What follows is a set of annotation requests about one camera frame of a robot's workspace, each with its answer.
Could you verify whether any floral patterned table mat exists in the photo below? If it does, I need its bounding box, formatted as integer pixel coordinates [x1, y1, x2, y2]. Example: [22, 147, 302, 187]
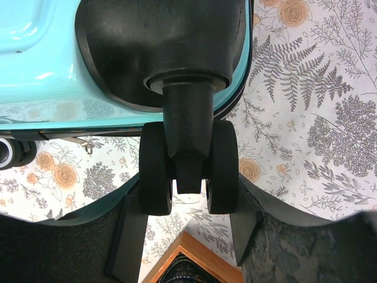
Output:
[1, 1, 376, 282]

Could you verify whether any rolled black belt top-left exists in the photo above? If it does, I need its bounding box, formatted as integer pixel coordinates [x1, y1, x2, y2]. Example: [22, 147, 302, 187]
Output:
[157, 253, 220, 283]

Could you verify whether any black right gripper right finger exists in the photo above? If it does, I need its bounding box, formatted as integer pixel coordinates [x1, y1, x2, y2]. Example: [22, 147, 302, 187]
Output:
[230, 176, 376, 282]

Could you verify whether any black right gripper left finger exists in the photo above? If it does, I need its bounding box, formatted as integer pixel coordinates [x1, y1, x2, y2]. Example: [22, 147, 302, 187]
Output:
[1, 176, 147, 282]

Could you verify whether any wooden compartment tray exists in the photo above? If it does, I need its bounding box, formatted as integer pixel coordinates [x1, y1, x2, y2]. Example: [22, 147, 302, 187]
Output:
[143, 231, 244, 282]

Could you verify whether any pink teal suitcase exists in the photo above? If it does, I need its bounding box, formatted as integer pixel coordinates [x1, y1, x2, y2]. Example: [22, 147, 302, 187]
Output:
[1, 1, 253, 216]

